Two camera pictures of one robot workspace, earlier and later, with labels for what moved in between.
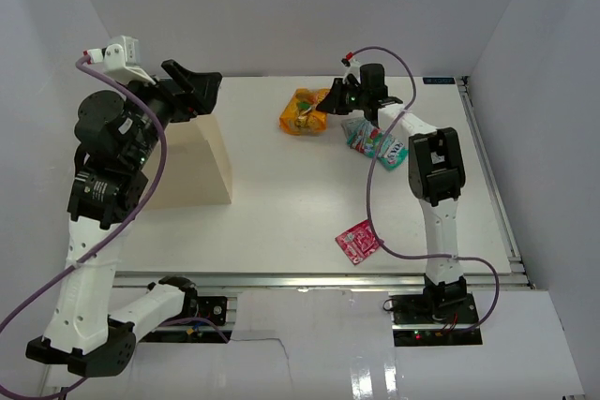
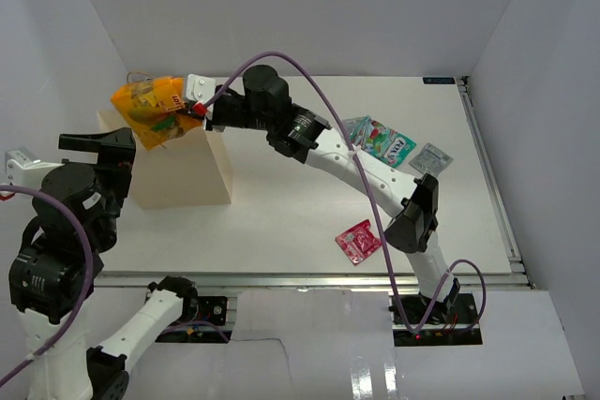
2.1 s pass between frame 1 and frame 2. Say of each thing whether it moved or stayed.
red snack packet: stayed
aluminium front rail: stayed
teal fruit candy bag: stayed
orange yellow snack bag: moved
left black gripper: moved
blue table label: stayed
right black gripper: moved
